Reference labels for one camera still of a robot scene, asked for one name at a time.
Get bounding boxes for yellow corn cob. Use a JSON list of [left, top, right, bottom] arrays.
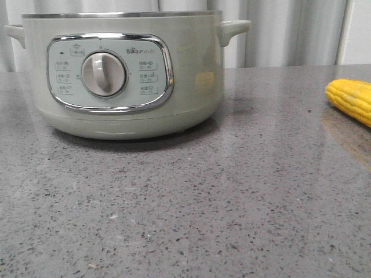
[[325, 79, 370, 127]]

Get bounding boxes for pale green electric cooking pot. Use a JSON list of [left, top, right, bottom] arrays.
[[5, 10, 251, 140]]

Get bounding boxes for grey white pot dial knob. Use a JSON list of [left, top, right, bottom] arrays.
[[81, 52, 127, 97]]

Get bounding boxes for white pleated curtain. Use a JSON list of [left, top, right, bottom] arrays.
[[1, 1, 346, 68]]

